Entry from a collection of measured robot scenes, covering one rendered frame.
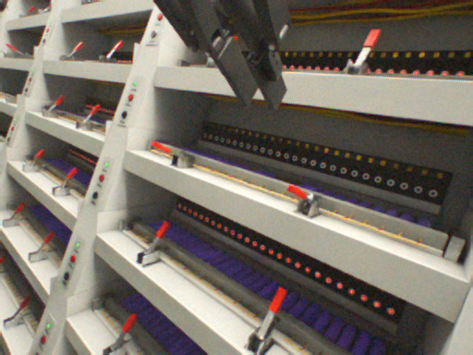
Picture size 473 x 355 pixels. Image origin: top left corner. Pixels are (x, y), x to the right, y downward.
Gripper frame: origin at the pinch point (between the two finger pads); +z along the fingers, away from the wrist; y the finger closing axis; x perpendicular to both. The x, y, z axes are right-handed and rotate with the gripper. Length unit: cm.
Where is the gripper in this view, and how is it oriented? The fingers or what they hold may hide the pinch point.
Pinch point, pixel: (253, 76)
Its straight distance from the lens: 29.3
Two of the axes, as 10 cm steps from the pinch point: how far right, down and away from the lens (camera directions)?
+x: -4.7, 8.6, -2.2
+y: -7.8, -2.8, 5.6
